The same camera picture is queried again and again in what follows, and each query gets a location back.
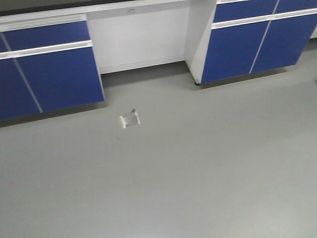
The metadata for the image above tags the metal floor socket plate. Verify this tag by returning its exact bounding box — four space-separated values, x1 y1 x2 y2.
119 109 141 129

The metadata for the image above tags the right blue cabinet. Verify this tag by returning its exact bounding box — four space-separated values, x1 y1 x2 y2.
185 0 317 85

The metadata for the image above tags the blue cabinet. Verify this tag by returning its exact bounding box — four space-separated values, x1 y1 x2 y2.
0 14 105 120
185 0 317 85

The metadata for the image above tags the left blue cabinet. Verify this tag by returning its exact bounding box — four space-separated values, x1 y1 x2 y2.
0 14 105 120

